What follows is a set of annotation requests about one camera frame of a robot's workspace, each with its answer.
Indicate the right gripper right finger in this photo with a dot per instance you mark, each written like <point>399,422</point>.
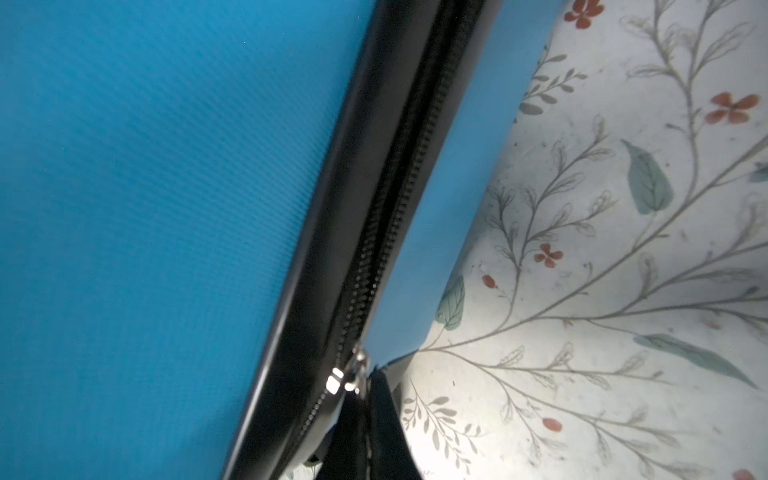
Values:
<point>390,456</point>

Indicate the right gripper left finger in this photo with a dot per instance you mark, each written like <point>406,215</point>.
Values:
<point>347,455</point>

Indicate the blue hard-shell suitcase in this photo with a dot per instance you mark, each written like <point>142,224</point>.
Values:
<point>209,207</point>

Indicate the floral table cloth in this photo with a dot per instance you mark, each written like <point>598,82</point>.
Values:
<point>606,317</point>

